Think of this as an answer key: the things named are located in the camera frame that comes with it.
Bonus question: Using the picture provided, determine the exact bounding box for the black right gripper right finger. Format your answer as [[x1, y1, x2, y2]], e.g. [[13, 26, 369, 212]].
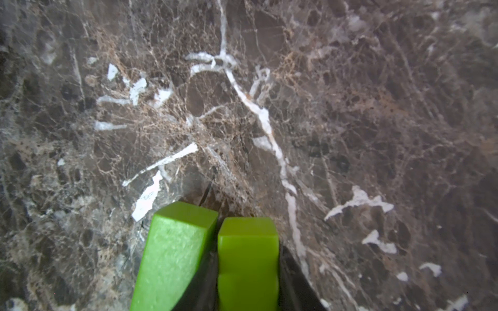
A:
[[279, 244, 326, 311]]

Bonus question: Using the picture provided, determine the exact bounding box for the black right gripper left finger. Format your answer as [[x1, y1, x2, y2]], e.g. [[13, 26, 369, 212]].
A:
[[172, 249, 219, 311]]

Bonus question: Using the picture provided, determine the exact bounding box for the green block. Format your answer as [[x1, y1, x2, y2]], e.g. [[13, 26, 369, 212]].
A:
[[217, 217, 280, 310], [130, 202, 219, 310]]

